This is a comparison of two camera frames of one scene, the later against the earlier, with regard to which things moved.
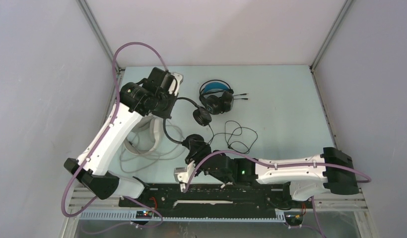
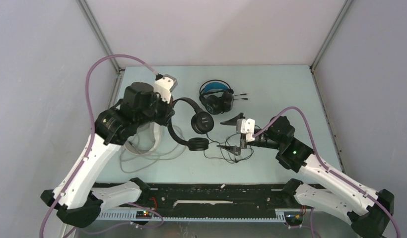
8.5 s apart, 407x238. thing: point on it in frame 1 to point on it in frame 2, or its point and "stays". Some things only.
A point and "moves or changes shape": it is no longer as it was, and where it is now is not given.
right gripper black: (198, 172) to (234, 149)
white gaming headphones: (144, 138) stays
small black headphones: (193, 144) moves or changes shape
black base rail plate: (267, 196) stays
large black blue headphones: (217, 96) stays
